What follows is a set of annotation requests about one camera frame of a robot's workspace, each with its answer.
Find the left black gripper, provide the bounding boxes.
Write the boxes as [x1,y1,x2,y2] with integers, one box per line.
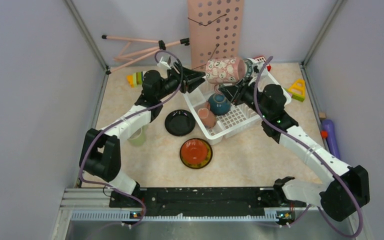
[156,61,206,100]

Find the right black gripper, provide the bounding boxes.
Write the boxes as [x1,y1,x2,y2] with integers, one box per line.
[219,76,270,119]

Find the pink glass mug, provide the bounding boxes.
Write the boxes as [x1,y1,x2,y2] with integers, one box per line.
[204,56,247,95]

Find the white plate green rim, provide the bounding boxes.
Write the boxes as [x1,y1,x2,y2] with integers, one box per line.
[243,58,264,82]

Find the orange dotted mug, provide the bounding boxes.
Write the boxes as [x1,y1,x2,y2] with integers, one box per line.
[197,102,217,129]

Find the black small plate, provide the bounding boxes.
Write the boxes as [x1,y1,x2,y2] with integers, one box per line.
[164,109,196,137]

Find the red bowl yellow rim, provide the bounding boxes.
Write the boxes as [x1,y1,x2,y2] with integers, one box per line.
[179,138,214,170]

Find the light green mug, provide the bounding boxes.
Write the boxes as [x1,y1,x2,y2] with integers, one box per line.
[127,127,147,147]

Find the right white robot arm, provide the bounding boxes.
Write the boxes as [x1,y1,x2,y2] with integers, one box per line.
[219,82,370,222]

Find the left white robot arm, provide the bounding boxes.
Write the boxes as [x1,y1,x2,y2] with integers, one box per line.
[79,63,205,207]

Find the red toy basket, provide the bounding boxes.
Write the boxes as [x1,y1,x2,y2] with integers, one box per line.
[253,55,272,72]

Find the stacked coloured toy blocks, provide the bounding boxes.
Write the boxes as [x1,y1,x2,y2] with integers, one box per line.
[126,71,146,88]

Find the pink tripod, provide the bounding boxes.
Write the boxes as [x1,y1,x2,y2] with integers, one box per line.
[101,34,190,75]

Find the pink perforated board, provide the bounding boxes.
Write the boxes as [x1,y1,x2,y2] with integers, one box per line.
[187,0,244,72]

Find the yellow green toy block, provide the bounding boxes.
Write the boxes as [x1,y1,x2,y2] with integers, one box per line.
[287,79,306,102]

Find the small wooden block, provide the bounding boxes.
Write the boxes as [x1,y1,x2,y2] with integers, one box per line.
[318,112,327,121]

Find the purple handle tool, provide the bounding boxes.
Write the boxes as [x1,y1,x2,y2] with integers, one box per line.
[320,119,341,159]

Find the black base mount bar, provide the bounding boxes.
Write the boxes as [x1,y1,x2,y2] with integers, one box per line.
[109,187,291,217]

